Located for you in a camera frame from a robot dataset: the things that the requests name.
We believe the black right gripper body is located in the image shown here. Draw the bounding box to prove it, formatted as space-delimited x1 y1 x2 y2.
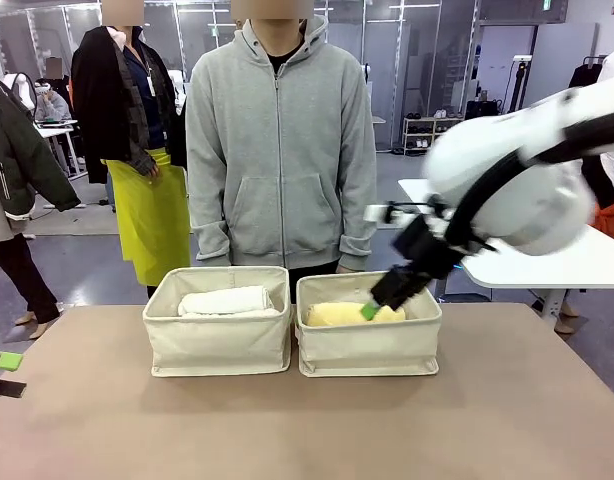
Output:
391 217 463 281

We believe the yellow towel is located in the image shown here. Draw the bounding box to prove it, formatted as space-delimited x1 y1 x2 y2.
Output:
305 301 407 329

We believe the white towel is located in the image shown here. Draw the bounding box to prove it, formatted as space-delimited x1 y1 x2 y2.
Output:
177 284 282 319

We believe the grey hoodie person left forearm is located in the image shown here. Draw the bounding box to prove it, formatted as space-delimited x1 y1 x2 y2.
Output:
336 189 378 272

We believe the grey hoodie person right forearm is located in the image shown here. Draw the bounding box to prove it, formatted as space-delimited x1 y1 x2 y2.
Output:
186 184 233 266

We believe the cream fabric basket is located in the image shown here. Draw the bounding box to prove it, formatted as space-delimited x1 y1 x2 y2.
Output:
142 266 293 378
295 271 443 378

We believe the wooden shoe rack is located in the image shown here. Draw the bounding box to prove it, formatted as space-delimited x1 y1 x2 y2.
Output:
401 115 463 156

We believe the white side table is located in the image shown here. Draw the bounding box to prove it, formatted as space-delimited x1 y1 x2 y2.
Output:
397 178 614 331

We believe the black equipment case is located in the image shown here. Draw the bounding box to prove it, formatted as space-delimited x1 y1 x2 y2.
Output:
464 98 503 122

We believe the person in grey hoodie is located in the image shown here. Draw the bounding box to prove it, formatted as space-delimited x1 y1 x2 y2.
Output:
185 0 378 304

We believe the orange garment at waist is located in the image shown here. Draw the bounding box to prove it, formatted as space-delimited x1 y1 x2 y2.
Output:
591 199 614 240

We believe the person in dark green jacket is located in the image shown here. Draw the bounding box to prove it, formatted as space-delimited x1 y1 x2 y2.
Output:
0 69 82 337

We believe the black hanging garment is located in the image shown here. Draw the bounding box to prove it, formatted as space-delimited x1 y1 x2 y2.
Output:
568 63 604 90

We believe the white background desk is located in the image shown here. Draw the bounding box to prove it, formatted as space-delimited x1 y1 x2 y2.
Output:
35 118 83 176

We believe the seated person in grey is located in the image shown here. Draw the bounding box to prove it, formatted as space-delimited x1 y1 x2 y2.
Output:
34 56 73 124

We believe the person in black coat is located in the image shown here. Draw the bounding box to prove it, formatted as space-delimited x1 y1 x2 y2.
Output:
70 0 193 301

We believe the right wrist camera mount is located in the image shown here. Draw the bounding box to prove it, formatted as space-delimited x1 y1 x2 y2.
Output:
362 201 406 227

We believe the black camera stand pole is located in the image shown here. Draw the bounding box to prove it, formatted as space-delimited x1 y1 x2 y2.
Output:
506 56 533 115

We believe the right arm black cable sleeve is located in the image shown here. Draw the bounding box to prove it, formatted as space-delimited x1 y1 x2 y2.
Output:
449 107 614 241

